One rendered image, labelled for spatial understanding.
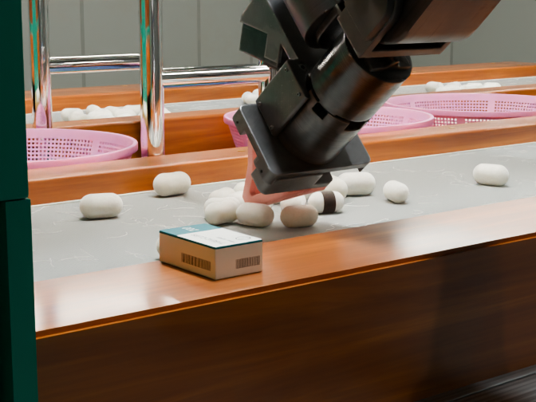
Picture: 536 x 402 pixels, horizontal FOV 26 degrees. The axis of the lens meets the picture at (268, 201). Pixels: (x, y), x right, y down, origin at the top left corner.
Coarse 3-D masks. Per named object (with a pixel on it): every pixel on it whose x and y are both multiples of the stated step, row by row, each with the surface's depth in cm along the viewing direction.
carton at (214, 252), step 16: (208, 224) 73; (160, 240) 71; (176, 240) 70; (192, 240) 68; (208, 240) 68; (224, 240) 68; (240, 240) 68; (256, 240) 68; (160, 256) 71; (176, 256) 70; (192, 256) 69; (208, 256) 67; (224, 256) 67; (240, 256) 68; (256, 256) 69; (208, 272) 67; (224, 272) 67; (240, 272) 68
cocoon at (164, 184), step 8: (160, 176) 107; (168, 176) 107; (176, 176) 107; (184, 176) 108; (160, 184) 106; (168, 184) 106; (176, 184) 107; (184, 184) 108; (160, 192) 107; (168, 192) 107; (176, 192) 108; (184, 192) 108
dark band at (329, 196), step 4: (324, 192) 99; (328, 192) 99; (332, 192) 99; (324, 196) 99; (328, 196) 99; (332, 196) 99; (324, 200) 99; (328, 200) 99; (332, 200) 99; (324, 204) 99; (328, 204) 99; (332, 204) 99; (324, 208) 99; (328, 208) 99; (332, 208) 99; (324, 212) 99; (328, 212) 99; (332, 212) 100
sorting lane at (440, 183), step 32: (416, 160) 129; (448, 160) 129; (480, 160) 129; (512, 160) 129; (192, 192) 110; (416, 192) 110; (448, 192) 110; (480, 192) 110; (512, 192) 110; (32, 224) 95; (64, 224) 95; (96, 224) 95; (128, 224) 95; (160, 224) 95; (192, 224) 95; (224, 224) 95; (320, 224) 95; (352, 224) 95; (64, 256) 84; (96, 256) 84; (128, 256) 84
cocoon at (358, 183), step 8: (344, 176) 107; (352, 176) 107; (360, 176) 107; (368, 176) 107; (352, 184) 107; (360, 184) 107; (368, 184) 107; (352, 192) 107; (360, 192) 107; (368, 192) 108
